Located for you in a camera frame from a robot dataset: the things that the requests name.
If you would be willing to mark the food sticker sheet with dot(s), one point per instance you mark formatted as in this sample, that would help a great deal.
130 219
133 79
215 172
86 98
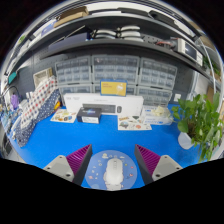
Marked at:
63 116

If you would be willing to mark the navy polka dot cloth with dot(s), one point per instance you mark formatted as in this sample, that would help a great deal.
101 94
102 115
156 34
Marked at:
33 125

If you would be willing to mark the grey overhead shelf unit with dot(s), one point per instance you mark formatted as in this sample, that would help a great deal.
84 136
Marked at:
113 46

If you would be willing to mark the cartoon sticker sheet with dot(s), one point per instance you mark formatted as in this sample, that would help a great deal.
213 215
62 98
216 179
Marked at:
133 123

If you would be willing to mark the yellow and blue box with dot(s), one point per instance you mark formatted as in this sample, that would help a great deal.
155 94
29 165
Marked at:
113 88

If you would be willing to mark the grey computer mouse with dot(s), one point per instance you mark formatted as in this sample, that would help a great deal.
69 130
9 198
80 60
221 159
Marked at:
114 173

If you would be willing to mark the white wall socket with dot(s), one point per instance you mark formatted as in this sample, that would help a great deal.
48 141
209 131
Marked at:
177 97

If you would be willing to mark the round blue printed mouse pad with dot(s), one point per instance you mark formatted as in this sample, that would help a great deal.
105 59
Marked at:
95 170

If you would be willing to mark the red blue checked cloth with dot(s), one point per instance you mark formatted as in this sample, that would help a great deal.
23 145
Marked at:
38 98

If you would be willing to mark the small black box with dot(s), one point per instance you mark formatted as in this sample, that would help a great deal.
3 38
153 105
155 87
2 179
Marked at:
88 115

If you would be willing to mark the white keyboard packaging box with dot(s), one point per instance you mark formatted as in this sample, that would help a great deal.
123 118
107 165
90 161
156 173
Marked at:
133 103

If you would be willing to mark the white woven basket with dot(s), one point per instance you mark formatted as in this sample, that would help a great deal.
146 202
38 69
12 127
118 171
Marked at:
41 76

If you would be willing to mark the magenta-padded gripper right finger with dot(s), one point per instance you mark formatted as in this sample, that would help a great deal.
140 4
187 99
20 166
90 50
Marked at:
165 165

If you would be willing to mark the white tissue box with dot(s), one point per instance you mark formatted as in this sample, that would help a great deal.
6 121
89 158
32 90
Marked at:
156 116

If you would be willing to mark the potted green plant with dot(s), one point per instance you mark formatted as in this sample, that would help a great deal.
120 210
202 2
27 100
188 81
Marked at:
200 123

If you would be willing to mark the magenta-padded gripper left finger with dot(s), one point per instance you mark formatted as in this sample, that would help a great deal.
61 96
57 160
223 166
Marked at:
60 165

